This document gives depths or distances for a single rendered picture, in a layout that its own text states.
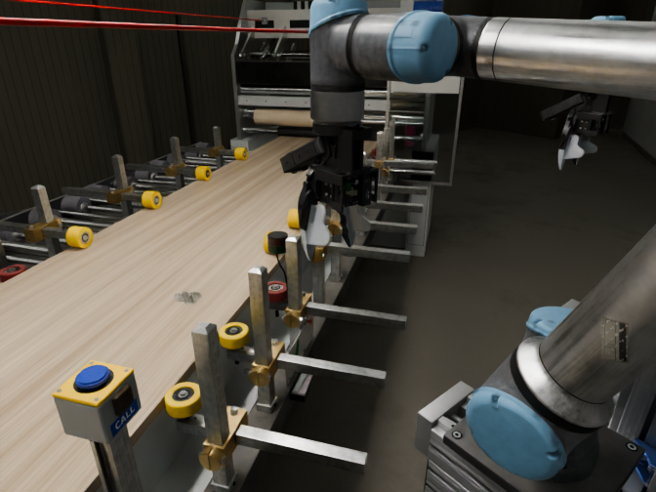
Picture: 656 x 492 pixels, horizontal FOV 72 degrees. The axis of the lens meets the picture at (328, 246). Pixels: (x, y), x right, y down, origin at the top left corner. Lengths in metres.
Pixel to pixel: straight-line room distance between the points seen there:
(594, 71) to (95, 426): 0.72
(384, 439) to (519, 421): 1.67
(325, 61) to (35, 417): 0.93
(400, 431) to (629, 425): 1.38
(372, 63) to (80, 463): 0.87
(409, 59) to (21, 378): 1.11
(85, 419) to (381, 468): 1.58
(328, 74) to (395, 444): 1.81
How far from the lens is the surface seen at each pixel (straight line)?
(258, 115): 3.79
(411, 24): 0.55
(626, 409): 0.99
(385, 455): 2.15
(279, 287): 1.46
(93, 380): 0.67
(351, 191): 0.65
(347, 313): 1.41
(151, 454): 1.27
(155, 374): 1.19
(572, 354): 0.54
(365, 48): 0.58
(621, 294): 0.50
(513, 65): 0.63
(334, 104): 0.62
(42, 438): 1.13
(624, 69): 0.59
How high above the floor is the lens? 1.62
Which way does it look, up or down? 25 degrees down
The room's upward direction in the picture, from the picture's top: straight up
